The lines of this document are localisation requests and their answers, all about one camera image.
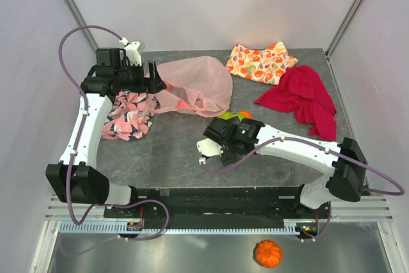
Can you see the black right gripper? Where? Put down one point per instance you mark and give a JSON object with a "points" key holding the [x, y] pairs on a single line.
{"points": [[227, 157]]}

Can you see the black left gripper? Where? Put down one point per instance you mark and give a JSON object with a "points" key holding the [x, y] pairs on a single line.
{"points": [[153, 84]]}

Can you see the green fake apple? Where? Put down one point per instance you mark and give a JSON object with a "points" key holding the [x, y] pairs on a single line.
{"points": [[229, 116]]}

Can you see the orange fake orange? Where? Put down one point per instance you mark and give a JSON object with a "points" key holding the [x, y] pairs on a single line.
{"points": [[246, 114]]}

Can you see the pink translucent plastic bag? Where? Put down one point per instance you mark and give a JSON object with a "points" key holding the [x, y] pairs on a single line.
{"points": [[200, 86]]}

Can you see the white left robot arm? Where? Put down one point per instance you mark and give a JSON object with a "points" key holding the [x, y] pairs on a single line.
{"points": [[75, 177]]}

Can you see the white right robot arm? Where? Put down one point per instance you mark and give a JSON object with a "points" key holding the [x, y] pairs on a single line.
{"points": [[342, 165]]}

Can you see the orange fake pumpkin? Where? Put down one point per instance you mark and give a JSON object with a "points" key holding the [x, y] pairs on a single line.
{"points": [[268, 254]]}

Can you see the pink navy patterned cloth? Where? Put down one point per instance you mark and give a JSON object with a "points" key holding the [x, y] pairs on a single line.
{"points": [[130, 116]]}

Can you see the red cloth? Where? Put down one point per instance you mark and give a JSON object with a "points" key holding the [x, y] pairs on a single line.
{"points": [[301, 91]]}

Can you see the yellow floral cloth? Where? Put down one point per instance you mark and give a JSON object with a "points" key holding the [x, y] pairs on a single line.
{"points": [[266, 66]]}

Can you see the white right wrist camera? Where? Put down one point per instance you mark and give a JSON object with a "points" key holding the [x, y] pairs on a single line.
{"points": [[208, 148]]}

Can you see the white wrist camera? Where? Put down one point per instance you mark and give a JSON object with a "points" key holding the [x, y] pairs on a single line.
{"points": [[134, 50], [208, 148]]}

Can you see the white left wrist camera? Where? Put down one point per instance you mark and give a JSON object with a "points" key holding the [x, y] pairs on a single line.
{"points": [[134, 50]]}

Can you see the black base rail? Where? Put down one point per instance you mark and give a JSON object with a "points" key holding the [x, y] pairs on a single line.
{"points": [[231, 206]]}

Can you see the left aluminium frame post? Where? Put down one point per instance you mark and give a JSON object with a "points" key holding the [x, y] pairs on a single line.
{"points": [[80, 21]]}

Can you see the aluminium frame post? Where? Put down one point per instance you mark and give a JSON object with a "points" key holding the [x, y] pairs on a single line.
{"points": [[80, 21], [343, 27]]}

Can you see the white slotted cable duct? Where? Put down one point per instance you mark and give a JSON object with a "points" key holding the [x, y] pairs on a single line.
{"points": [[116, 227]]}

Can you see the right aluminium frame post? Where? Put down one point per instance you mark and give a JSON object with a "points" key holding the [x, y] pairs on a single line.
{"points": [[343, 27]]}

